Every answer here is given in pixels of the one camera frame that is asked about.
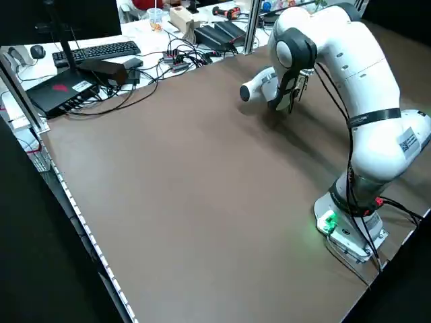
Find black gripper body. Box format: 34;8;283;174
267;96;297;114

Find black ribbed adapter box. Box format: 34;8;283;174
213;20;247;40
194;25;233;51

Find orange and black power tool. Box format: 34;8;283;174
211;5;242;20

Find usb hub with plugs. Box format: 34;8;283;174
162;48;190;74

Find clear plastic cup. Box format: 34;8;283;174
147;7;165;34

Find black rectangular box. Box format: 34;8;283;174
77;59;129;89

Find black keyboard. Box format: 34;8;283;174
51;40;142;69

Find black computer with red logo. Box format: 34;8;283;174
26;69;102;120

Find black computer monitor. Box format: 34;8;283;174
0;0;123;77

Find white table edge strip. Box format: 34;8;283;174
39;133;139;323

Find aluminium profile post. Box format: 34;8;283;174
244;0;263;55

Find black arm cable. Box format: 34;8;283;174
275;62;387;273

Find black looping desk cable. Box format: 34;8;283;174
65;50;169;117

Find black base power cable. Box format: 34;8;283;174
380;198;424;226

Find aluminium frame post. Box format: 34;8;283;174
0;52;51;133

